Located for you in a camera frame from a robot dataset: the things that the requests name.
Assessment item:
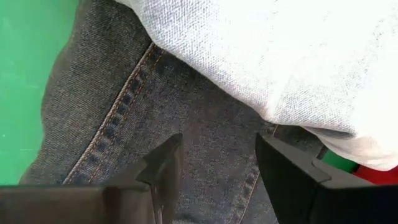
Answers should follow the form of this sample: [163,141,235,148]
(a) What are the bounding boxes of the faded black jeans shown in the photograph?
[19,0,326,224]

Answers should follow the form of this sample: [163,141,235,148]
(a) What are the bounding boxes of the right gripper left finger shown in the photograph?
[0,133,184,224]

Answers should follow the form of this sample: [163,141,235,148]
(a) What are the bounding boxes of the red plastic laundry basket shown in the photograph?
[353,166,398,186]

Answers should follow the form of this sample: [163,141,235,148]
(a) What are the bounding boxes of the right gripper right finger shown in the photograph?
[255,133,398,224]

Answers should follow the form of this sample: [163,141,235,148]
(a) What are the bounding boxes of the light blue jeans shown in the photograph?
[114,0,398,172]

